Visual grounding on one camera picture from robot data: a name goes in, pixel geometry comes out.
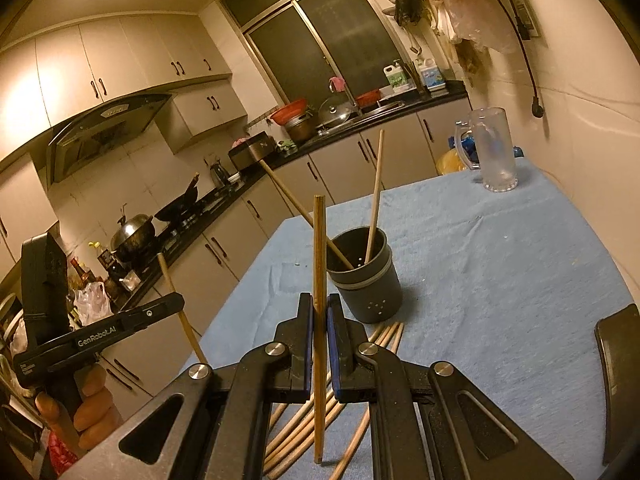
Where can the person's left hand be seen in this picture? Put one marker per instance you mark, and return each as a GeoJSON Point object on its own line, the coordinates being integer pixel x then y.
{"type": "Point", "coordinates": [95, 410]}

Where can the glass pot lid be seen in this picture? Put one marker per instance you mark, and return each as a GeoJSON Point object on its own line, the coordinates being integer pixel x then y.
{"type": "Point", "coordinates": [334, 111]}

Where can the black gas stove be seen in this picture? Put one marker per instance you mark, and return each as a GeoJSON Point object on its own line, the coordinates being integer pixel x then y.
{"type": "Point", "coordinates": [210, 205]}

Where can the blue tablecloth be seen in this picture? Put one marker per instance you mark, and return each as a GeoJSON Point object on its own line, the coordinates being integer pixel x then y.
{"type": "Point", "coordinates": [500, 270]}

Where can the blue label detergent bottle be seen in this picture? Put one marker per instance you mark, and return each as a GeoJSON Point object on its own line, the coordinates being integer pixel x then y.
{"type": "Point", "coordinates": [431, 75]}

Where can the hanging plastic bags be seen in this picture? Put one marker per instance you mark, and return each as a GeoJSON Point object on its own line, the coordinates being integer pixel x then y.
{"type": "Point", "coordinates": [470, 10]}

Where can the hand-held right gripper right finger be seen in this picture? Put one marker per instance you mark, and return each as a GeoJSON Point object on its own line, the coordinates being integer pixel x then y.
{"type": "Point", "coordinates": [333, 350]}

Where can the dark grey chopstick holder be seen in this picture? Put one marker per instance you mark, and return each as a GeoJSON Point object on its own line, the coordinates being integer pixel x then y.
{"type": "Point", "coordinates": [370, 290]}

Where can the cream upper wall cabinets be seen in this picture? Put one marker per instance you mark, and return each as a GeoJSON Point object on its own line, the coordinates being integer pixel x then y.
{"type": "Point", "coordinates": [125, 55]}

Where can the pink cloth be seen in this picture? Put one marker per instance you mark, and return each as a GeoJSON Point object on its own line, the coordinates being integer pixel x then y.
{"type": "Point", "coordinates": [337, 83]}

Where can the blue plastic bag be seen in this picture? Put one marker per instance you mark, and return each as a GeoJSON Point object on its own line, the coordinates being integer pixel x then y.
{"type": "Point", "coordinates": [467, 146]}

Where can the white plastic bag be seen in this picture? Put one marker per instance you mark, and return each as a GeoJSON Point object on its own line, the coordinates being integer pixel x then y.
{"type": "Point", "coordinates": [92, 305]}

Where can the bunch of wooden chopsticks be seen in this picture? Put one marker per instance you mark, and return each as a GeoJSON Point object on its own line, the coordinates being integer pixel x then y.
{"type": "Point", "coordinates": [387, 336]}

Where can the dark chair back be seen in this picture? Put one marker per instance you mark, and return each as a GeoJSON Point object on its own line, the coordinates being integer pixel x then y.
{"type": "Point", "coordinates": [620, 370]}

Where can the steel kettle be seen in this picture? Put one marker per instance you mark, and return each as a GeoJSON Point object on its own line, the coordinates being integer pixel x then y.
{"type": "Point", "coordinates": [219, 172]}

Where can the wall power socket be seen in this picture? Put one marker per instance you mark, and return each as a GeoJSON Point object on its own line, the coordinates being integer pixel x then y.
{"type": "Point", "coordinates": [527, 15]}

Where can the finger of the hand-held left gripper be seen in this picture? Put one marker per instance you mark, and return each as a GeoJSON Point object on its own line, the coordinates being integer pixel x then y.
{"type": "Point", "coordinates": [150, 314]}

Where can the green label detergent bottle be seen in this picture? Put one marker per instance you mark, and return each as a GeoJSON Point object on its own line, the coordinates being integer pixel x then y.
{"type": "Point", "coordinates": [397, 77]}

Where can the metal box appliance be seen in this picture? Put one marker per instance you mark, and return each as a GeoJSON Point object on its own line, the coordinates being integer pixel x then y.
{"type": "Point", "coordinates": [250, 152]}

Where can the black range hood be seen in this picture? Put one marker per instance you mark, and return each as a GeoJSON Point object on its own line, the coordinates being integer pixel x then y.
{"type": "Point", "coordinates": [100, 130]}

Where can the cream lower kitchen cabinets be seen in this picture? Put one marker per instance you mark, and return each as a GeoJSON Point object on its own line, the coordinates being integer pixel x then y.
{"type": "Point", "coordinates": [295, 185]}

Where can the tan wooden chopstick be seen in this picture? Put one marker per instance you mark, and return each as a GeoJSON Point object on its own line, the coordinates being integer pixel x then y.
{"type": "Point", "coordinates": [319, 260]}
{"type": "Point", "coordinates": [290, 195]}
{"type": "Point", "coordinates": [171, 280]}
{"type": "Point", "coordinates": [376, 185]}

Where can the red plastic basin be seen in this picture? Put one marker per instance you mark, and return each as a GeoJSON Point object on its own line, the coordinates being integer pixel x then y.
{"type": "Point", "coordinates": [287, 112]}

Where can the frosted glass beer mug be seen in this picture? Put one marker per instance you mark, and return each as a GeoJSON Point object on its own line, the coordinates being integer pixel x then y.
{"type": "Point", "coordinates": [495, 150]}

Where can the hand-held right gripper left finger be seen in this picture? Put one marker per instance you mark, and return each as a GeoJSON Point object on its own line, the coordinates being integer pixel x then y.
{"type": "Point", "coordinates": [307, 345]}

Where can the yellow plastic bag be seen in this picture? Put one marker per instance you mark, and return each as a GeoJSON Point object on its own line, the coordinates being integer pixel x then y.
{"type": "Point", "coordinates": [450, 164]}

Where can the steel pot with lid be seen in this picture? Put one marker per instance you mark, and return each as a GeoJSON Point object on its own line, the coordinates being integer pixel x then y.
{"type": "Point", "coordinates": [132, 237]}

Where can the red bowl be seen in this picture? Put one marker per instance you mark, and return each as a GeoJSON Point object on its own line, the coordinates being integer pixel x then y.
{"type": "Point", "coordinates": [369, 97]}

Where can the black wok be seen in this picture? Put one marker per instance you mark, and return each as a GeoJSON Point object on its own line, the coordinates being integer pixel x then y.
{"type": "Point", "coordinates": [177, 205]}

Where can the dark sauce bottle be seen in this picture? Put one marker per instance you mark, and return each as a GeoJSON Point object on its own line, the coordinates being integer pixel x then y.
{"type": "Point", "coordinates": [106, 262]}

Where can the brown cooking pot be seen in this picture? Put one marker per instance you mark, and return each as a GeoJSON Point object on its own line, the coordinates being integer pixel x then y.
{"type": "Point", "coordinates": [300, 130]}

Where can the dark sliding window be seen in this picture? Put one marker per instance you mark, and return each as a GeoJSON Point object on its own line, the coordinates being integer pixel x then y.
{"type": "Point", "coordinates": [310, 35]}

